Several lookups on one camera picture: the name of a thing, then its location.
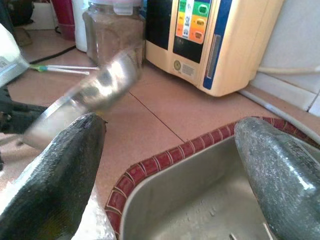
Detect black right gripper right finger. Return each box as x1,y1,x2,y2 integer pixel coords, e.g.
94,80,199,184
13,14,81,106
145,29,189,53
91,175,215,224
234,117,320,240

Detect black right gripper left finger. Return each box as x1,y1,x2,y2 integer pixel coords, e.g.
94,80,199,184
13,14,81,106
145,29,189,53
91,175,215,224
0,112,108,240

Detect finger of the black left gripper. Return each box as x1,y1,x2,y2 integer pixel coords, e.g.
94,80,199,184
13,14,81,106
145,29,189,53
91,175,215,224
9,103,49,119
0,116,36,135

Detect stainless steel spoon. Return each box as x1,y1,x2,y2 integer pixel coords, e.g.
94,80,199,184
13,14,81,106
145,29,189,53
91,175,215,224
23,47,144,151

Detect white chopstick green end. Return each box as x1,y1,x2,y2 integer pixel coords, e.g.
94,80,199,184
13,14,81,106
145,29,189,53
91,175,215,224
37,64,99,71
29,64,90,76

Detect clear bubble wrap sheet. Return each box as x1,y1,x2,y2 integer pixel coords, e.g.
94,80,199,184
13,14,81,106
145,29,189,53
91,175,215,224
0,134,117,240

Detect white bottle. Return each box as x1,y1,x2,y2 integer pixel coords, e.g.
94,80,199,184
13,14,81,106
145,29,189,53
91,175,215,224
72,0,91,53

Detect dark red container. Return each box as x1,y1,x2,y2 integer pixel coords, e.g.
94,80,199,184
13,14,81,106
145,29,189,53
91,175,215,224
51,0,76,41

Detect stainless steel sink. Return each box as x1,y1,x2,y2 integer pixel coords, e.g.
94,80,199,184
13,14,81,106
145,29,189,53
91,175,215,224
119,136,320,240

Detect cream appliance tube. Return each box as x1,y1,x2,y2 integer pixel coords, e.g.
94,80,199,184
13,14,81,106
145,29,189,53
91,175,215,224
258,65,320,76

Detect red mosaic sink rim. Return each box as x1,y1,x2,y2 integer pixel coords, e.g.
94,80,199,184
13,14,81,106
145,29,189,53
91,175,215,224
104,116,320,240

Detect clear jar of brown powder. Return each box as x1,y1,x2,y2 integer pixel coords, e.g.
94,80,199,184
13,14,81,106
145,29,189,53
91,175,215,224
82,0,146,68

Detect cream water ionizer appliance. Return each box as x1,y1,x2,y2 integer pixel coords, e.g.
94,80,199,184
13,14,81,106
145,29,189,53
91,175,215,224
144,0,286,98

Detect black power cable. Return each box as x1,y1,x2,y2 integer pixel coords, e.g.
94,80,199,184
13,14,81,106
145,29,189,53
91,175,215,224
29,44,77,65

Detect white water hose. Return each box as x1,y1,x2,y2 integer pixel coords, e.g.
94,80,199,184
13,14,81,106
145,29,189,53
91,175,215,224
237,88,320,146

